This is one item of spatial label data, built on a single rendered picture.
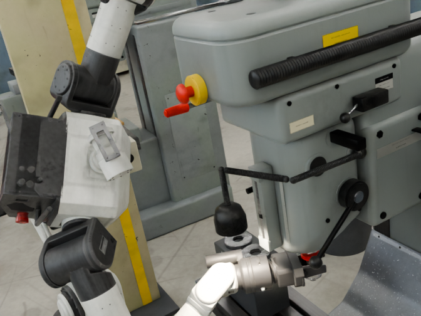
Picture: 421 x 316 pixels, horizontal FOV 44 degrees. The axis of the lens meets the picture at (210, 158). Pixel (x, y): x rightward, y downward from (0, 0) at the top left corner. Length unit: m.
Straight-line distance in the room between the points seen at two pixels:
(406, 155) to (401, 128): 0.07
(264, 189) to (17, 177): 0.55
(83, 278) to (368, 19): 0.82
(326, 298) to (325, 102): 2.24
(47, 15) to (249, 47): 1.85
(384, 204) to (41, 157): 0.80
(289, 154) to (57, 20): 1.80
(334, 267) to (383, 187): 2.22
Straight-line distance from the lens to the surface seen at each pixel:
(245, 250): 1.60
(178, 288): 3.46
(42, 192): 1.23
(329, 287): 3.28
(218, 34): 0.92
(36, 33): 2.67
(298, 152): 1.09
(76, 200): 1.24
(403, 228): 1.64
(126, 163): 1.17
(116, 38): 1.33
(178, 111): 1.11
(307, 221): 1.16
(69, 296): 1.76
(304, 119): 1.03
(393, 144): 1.23
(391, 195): 1.28
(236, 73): 0.93
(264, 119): 1.04
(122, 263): 3.14
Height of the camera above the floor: 2.03
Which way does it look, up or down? 23 degrees down
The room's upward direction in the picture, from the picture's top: 10 degrees counter-clockwise
